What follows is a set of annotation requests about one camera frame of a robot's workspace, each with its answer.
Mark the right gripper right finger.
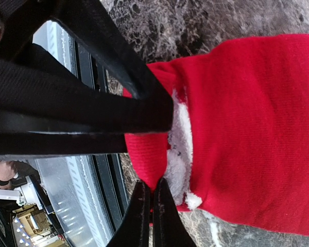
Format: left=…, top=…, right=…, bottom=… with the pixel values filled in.
left=152, top=178, right=196, bottom=247

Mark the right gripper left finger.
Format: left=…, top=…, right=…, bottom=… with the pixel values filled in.
left=107, top=181, right=151, bottom=247

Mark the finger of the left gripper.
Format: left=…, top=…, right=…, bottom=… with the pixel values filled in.
left=0, top=1, right=173, bottom=133
left=0, top=132, right=127, bottom=157

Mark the seated operator in striped shirt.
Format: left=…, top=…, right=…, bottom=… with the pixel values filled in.
left=0, top=161, right=41, bottom=190

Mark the white slotted cable duct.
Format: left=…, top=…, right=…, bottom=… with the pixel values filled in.
left=33, top=21, right=112, bottom=246

